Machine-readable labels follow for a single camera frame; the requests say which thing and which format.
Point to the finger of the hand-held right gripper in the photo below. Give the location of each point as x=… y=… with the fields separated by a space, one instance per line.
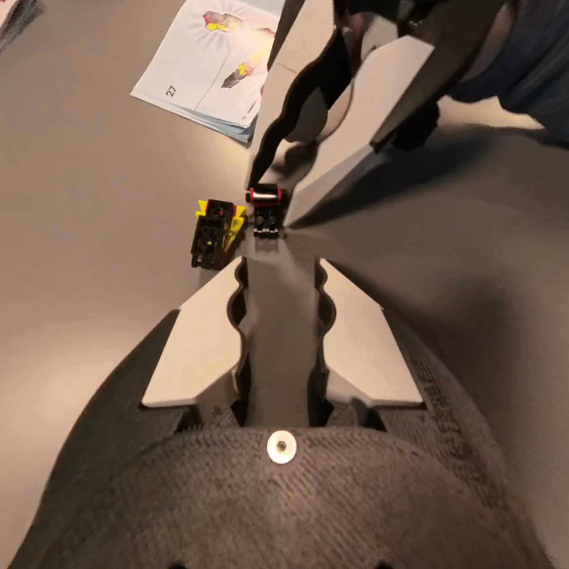
x=289 y=66
x=378 y=102

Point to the open instruction booklet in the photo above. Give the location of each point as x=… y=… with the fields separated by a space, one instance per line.
x=204 y=66

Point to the black brick assembly red pins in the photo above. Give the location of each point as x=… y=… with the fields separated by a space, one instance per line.
x=266 y=209

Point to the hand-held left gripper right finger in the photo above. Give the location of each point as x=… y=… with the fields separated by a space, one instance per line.
x=369 y=351

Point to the red yellow black brick assembly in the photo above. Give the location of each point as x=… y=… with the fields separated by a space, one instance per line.
x=215 y=235

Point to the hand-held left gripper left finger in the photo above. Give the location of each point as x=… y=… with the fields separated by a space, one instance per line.
x=200 y=351

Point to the closed instruction booklet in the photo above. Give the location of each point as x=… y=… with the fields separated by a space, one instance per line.
x=15 y=17

